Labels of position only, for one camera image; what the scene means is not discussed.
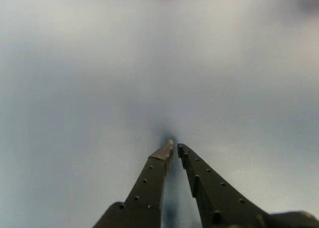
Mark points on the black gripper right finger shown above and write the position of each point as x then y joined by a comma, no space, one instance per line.
216,200

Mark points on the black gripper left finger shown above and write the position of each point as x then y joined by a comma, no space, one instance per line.
147,188

